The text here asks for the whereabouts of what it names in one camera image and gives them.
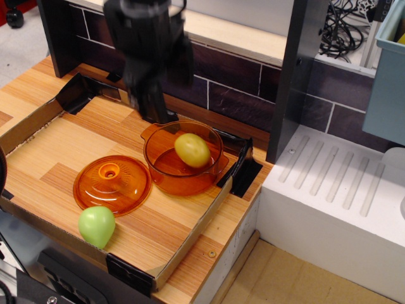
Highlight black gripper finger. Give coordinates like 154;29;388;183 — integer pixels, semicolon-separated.
169;35;194;86
128;82;170;124

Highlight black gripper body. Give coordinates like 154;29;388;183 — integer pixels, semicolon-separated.
103;1;188;88

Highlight yellow toy potato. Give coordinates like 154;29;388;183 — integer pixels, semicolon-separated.
174;133;211;168

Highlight orange transparent pot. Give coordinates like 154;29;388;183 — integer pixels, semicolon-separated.
141;120;228;196

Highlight orange transparent pot lid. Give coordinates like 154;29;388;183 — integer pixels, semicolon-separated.
73;155;152;217

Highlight green toy pear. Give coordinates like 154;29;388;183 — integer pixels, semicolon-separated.
78;206;115;250

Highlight teal plastic bin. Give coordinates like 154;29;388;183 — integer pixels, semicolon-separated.
363;1;404;145

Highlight white dish drainer sink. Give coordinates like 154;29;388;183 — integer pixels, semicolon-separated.
257;126;404;303

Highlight dark grey vertical post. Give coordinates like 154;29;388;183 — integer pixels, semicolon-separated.
266;0;328;163

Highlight tangled black cables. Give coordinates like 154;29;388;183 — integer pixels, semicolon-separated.
318;0;377;63

